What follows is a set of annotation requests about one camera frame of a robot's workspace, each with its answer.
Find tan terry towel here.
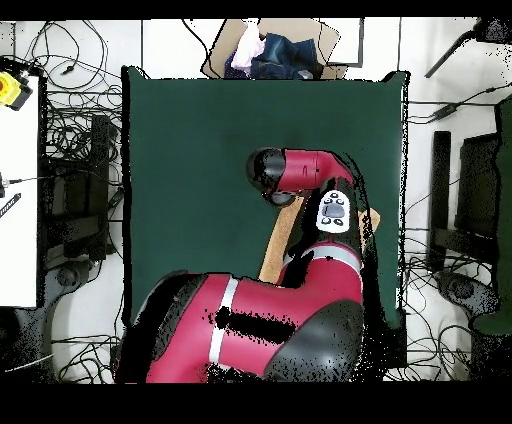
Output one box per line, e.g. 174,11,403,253
257,194,382,285

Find black power adapter with cable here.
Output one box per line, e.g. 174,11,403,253
407,81,512,123

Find black label strip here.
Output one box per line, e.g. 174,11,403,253
0,192,22,219

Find cardboard box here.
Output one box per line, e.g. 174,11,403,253
199,17,349,80

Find dark green table cloth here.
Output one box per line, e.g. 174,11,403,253
121,65,410,329

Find yellow emergency stop button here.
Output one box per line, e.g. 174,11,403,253
0,71,34,112

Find black tripod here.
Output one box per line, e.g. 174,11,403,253
424,16,512,79

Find green cloth covered stand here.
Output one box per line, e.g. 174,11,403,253
473,93,512,335

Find black metal frame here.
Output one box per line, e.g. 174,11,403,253
425,130,501,273
41,114,121,263

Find black cable tangle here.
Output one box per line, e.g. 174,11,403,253
13,19,123,185

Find pale pink garment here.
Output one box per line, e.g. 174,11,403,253
230,21,266,75

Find white desk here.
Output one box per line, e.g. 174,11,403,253
0,75,41,308

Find black cable bundle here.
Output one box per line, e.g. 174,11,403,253
399,239,481,381

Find blue jeans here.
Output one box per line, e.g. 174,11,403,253
223,32,325,80

